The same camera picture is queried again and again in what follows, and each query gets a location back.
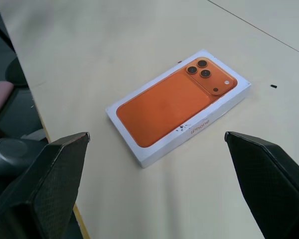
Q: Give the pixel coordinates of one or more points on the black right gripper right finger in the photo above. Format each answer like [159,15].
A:
[269,179]

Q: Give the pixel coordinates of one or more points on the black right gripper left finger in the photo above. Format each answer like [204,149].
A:
[40,186]

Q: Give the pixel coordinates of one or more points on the grey rounded robot body part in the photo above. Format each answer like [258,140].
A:
[7,154]

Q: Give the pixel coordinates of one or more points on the small black speck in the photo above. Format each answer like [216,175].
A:
[273,86]

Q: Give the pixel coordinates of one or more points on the pink object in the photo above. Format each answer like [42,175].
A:
[1,95]

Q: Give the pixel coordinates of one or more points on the dark round disc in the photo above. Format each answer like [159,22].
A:
[15,72]

